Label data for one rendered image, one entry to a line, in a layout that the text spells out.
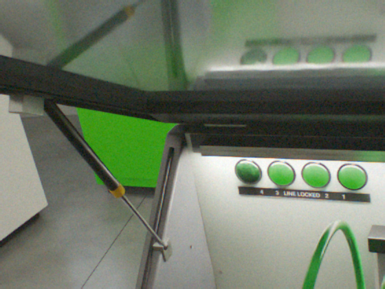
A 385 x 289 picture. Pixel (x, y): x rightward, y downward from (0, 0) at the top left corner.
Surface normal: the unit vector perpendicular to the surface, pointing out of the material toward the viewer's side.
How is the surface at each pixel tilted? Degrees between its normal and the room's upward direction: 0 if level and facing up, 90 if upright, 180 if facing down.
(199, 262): 90
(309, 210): 90
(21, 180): 90
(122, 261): 0
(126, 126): 90
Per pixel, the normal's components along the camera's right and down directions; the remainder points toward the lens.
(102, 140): -0.39, 0.45
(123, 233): -0.18, -0.89
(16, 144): 0.84, 0.08
